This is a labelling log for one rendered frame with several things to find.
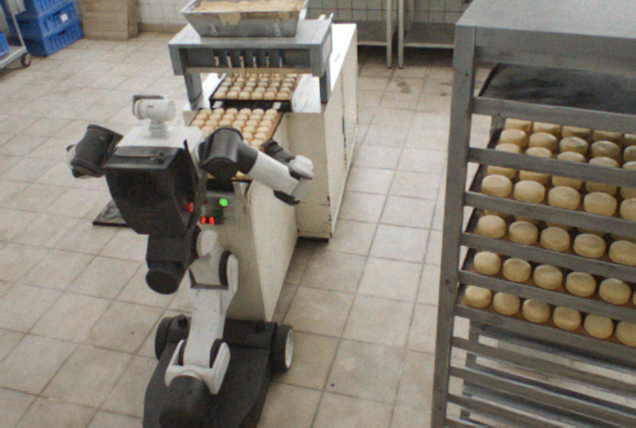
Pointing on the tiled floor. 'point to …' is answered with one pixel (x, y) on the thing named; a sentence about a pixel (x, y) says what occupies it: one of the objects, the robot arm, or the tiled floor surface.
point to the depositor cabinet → (316, 135)
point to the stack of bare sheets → (110, 217)
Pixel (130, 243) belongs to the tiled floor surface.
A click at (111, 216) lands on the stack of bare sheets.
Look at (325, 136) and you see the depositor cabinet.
